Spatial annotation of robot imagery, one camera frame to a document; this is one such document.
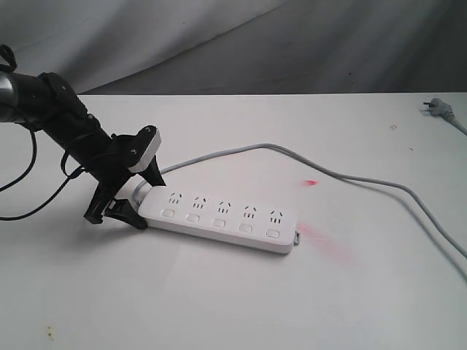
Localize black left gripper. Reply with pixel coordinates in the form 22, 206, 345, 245
84, 155, 166, 230

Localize white five-socket power strip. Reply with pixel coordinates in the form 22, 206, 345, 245
138, 187, 301, 254

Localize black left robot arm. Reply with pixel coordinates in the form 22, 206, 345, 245
1, 44, 165, 230

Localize grey backdrop cloth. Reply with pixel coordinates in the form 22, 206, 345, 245
1, 1, 466, 95

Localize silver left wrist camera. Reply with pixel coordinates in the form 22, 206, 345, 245
112, 125, 161, 174

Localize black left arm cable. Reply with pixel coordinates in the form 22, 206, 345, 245
0, 120, 92, 221

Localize grey power cord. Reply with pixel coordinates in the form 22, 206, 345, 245
131, 143, 467, 252

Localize grey wall plug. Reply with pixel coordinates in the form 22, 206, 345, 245
420, 98, 466, 136

